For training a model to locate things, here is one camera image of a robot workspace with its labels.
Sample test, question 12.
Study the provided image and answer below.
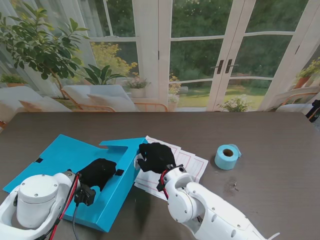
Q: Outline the blue file box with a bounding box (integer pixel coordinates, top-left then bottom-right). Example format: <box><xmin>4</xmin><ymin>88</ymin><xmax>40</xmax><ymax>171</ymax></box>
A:
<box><xmin>2</xmin><ymin>134</ymin><xmax>147</xmax><ymax>233</ymax></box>

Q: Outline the printed garden window backdrop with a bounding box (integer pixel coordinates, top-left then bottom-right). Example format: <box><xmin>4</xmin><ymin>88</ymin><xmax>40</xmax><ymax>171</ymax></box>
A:
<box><xmin>0</xmin><ymin>0</ymin><xmax>320</xmax><ymax>115</ymax></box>

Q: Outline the red left arm cable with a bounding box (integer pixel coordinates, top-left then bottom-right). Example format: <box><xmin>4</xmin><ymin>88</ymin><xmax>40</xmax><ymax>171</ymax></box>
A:
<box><xmin>48</xmin><ymin>173</ymin><xmax>81</xmax><ymax>240</ymax></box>

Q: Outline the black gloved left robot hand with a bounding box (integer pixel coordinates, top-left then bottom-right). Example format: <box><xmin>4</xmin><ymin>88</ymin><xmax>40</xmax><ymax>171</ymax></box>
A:
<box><xmin>77</xmin><ymin>157</ymin><xmax>118</xmax><ymax>192</ymax></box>

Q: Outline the white peeled label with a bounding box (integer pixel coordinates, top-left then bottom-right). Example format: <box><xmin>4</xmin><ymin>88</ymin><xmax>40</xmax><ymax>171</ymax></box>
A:
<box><xmin>134</xmin><ymin>152</ymin><xmax>143</xmax><ymax>172</ymax></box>

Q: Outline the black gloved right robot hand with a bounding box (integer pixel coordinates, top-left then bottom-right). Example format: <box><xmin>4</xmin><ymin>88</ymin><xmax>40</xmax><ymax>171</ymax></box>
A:
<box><xmin>138</xmin><ymin>142</ymin><xmax>177</xmax><ymax>174</ymax></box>

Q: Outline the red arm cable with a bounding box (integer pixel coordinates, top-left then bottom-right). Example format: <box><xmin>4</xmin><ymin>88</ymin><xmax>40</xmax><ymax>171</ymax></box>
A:
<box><xmin>48</xmin><ymin>173</ymin><xmax>81</xmax><ymax>240</ymax></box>
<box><xmin>159</xmin><ymin>169</ymin><xmax>171</xmax><ymax>201</ymax></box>

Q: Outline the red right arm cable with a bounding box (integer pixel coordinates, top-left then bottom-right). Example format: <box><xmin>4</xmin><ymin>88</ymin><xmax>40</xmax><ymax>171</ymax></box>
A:
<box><xmin>159</xmin><ymin>169</ymin><xmax>171</xmax><ymax>201</ymax></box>

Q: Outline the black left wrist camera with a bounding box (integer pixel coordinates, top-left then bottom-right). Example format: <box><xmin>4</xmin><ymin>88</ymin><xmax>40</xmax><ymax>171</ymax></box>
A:
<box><xmin>74</xmin><ymin>184</ymin><xmax>97</xmax><ymax>207</ymax></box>

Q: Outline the black stand equipment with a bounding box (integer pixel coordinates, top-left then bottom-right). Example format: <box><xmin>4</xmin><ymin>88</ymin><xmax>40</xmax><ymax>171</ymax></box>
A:
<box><xmin>306</xmin><ymin>99</ymin><xmax>320</xmax><ymax>123</ymax></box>

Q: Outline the grey cable with plug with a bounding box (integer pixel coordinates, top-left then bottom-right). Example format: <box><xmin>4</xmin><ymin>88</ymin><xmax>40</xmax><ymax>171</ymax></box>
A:
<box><xmin>71</xmin><ymin>204</ymin><xmax>79</xmax><ymax>240</ymax></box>

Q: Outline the blue label roll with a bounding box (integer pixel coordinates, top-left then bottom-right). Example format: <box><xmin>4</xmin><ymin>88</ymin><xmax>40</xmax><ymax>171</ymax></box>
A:
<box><xmin>214</xmin><ymin>143</ymin><xmax>243</xmax><ymax>171</ymax></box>

